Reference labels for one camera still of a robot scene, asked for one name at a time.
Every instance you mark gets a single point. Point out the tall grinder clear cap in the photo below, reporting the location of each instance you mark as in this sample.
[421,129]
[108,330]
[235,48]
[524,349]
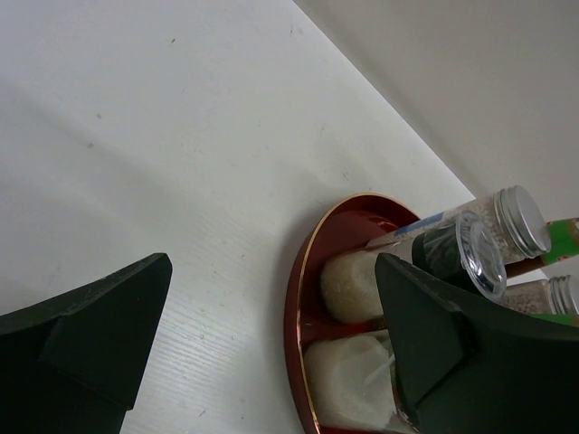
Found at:
[462,252]

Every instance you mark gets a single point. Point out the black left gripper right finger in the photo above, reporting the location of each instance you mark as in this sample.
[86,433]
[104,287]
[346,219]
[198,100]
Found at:
[464,364]

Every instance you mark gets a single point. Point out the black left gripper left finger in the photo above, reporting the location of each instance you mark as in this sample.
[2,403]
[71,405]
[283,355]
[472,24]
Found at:
[74,363]

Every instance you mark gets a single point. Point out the sauce bottle yellow cap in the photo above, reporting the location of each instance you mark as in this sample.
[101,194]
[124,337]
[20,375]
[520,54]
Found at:
[564,245]
[563,319]

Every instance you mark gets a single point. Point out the red round tray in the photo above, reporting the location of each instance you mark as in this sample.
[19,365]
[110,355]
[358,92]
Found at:
[347,225]

